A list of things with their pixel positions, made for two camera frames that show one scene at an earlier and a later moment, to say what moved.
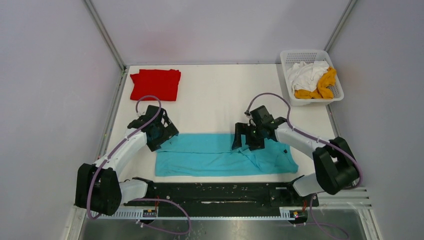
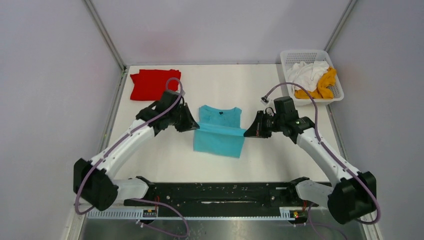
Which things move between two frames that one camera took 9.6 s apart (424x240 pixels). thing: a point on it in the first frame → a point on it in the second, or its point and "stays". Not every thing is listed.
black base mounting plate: x=226 y=194 stays
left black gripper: x=169 y=131 → x=189 y=124
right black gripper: x=250 y=133 → x=263 y=123
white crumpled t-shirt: x=302 y=75 stays
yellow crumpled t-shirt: x=323 y=91 stays
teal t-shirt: x=211 y=154 → x=220 y=132
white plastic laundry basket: x=311 y=78 stays
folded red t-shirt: x=163 y=83 stays
